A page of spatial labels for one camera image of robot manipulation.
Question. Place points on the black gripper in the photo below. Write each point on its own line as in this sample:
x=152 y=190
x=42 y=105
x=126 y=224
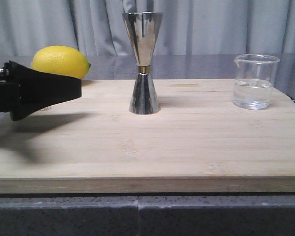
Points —
x=24 y=91

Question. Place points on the steel double jigger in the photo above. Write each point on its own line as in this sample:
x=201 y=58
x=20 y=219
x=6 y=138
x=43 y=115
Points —
x=143 y=64

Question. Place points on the clear glass beaker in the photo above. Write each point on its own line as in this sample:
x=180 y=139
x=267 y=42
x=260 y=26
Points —
x=254 y=80

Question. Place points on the yellow lemon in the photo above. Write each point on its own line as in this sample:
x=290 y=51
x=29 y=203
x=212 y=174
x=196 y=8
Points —
x=62 y=60

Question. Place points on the grey curtain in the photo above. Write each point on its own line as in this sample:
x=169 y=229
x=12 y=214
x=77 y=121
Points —
x=178 y=27

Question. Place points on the bamboo cutting board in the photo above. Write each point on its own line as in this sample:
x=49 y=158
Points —
x=198 y=142

